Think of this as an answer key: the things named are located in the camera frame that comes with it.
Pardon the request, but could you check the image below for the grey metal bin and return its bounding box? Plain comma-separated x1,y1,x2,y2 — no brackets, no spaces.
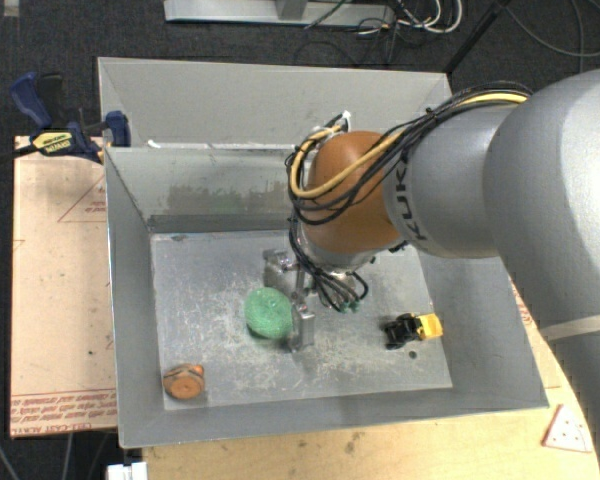
97,56,550,450

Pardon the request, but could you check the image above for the orange round toy food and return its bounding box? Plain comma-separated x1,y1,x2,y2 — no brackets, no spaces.
162,362,206,401

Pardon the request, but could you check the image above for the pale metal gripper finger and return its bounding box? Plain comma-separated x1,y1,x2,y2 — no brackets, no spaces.
262,248,295,290
289,303,317,353

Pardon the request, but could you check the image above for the brown cardboard board, red print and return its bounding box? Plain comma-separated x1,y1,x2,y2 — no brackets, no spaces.
9,135,119,439

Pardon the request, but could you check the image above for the green round scrubber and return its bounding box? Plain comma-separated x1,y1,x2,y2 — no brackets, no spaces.
243,286,295,341

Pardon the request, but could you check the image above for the yellow and black toy vehicle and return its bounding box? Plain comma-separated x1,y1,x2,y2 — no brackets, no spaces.
383,311,445,351

